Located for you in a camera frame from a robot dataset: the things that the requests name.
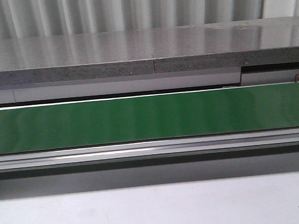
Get grey speckled stone counter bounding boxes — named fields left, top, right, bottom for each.
left=0, top=16, right=299, bottom=86

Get green conveyor belt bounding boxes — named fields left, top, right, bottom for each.
left=0, top=83, right=299, bottom=155

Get white pleated curtain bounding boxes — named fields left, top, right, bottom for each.
left=0, top=0, right=299, bottom=40

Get silver conveyor frame rail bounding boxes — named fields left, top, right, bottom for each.
left=0, top=128, right=299, bottom=171

